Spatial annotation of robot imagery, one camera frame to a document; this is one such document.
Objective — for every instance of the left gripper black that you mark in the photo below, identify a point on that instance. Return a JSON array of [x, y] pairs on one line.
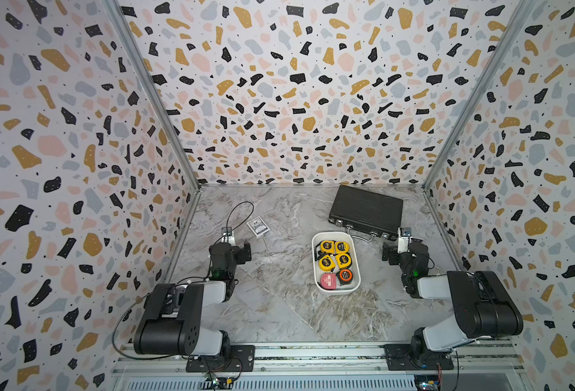
[[239, 258]]

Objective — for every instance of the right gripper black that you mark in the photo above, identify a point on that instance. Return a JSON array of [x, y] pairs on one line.
[[393, 251]]

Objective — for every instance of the white plastic storage box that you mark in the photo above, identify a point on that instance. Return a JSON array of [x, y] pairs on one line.
[[316, 254]]

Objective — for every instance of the yellow 3m tape measure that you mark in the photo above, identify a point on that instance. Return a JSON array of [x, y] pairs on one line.
[[327, 263], [343, 260]]

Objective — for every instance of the orange black tape measure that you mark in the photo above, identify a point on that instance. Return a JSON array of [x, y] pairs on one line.
[[345, 276]]

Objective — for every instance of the yellow 3.5m tape measure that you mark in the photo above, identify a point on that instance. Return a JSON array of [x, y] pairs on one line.
[[342, 247]]

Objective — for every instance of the yellow 2m tape measure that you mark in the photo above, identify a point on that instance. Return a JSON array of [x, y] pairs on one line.
[[327, 247]]

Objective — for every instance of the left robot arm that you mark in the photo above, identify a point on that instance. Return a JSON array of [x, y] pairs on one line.
[[171, 322]]

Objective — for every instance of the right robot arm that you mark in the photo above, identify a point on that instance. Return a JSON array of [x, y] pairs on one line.
[[481, 306]]

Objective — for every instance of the playing card deck box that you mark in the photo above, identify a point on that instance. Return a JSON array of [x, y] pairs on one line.
[[258, 227]]

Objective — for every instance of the pink tape measure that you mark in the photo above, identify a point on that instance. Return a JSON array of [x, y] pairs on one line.
[[328, 281]]

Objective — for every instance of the black ribbed carrying case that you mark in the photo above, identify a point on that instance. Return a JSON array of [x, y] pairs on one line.
[[368, 212]]

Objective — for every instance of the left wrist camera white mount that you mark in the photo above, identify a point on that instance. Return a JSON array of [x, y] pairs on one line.
[[228, 236]]

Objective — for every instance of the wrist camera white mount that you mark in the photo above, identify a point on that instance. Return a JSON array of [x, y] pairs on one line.
[[228, 236], [404, 239]]

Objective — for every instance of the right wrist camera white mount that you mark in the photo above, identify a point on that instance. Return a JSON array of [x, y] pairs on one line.
[[404, 239]]

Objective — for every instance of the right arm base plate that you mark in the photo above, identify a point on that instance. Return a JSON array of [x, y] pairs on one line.
[[402, 357]]

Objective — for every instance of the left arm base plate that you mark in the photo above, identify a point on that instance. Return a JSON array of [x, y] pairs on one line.
[[235, 358]]

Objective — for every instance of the aluminium front rail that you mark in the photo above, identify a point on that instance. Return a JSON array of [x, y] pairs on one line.
[[484, 365]]

